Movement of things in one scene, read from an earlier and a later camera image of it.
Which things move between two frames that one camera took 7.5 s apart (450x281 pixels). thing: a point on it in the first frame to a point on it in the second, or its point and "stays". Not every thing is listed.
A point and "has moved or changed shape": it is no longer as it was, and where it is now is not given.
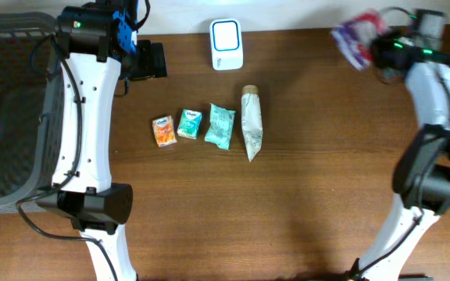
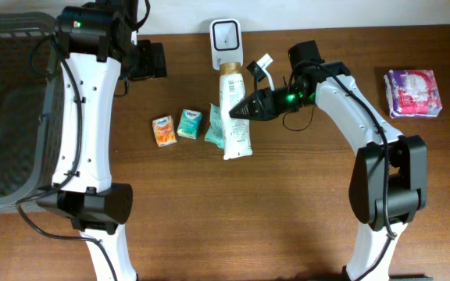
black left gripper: (148, 51) stays
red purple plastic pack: (356, 37) to (412, 94)
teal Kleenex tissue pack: (189, 124) stays
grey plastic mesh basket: (19, 108) stays
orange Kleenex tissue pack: (165, 131) stays
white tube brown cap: (251, 118) has moved or changed shape
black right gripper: (387, 37) to (271, 109)
